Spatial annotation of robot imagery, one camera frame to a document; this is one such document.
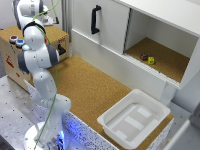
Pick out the white plastic box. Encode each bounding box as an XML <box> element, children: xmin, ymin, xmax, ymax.
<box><xmin>96</xmin><ymin>88</ymin><xmax>172</xmax><ymax>150</ymax></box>

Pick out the yellow block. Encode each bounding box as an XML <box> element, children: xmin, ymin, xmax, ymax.
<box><xmin>147</xmin><ymin>56</ymin><xmax>156</xmax><ymax>65</ymax></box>

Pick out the black door handle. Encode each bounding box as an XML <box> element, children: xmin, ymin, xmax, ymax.
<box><xmin>90</xmin><ymin>4</ymin><xmax>102</xmax><ymax>36</ymax></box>

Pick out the green button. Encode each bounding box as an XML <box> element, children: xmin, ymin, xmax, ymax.
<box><xmin>21</xmin><ymin>44</ymin><xmax>30</xmax><ymax>52</ymax></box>

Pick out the purple block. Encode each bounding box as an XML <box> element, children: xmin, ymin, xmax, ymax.
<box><xmin>140</xmin><ymin>53</ymin><xmax>149</xmax><ymax>61</ymax></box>

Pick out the blue button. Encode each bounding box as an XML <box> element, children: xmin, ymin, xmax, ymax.
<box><xmin>15</xmin><ymin>38</ymin><xmax>25</xmax><ymax>48</ymax></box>

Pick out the red button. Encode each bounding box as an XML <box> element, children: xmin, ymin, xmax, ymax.
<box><xmin>9</xmin><ymin>35</ymin><xmax>19</xmax><ymax>45</ymax></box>

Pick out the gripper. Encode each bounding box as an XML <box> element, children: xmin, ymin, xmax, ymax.
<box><xmin>42</xmin><ymin>12</ymin><xmax>61</xmax><ymax>27</ymax></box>

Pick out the white cabinet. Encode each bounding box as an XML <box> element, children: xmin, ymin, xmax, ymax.
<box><xmin>70</xmin><ymin>0</ymin><xmax>200</xmax><ymax>108</ymax></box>

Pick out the white sliding door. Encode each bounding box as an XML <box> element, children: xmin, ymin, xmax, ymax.
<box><xmin>72</xmin><ymin>0</ymin><xmax>131</xmax><ymax>55</ymax></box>

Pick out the wooden drawer box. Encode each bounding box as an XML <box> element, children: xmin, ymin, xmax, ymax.
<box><xmin>0</xmin><ymin>24</ymin><xmax>71</xmax><ymax>92</ymax></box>

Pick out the green cable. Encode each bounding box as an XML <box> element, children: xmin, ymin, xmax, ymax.
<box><xmin>33</xmin><ymin>0</ymin><xmax>63</xmax><ymax>150</ymax></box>

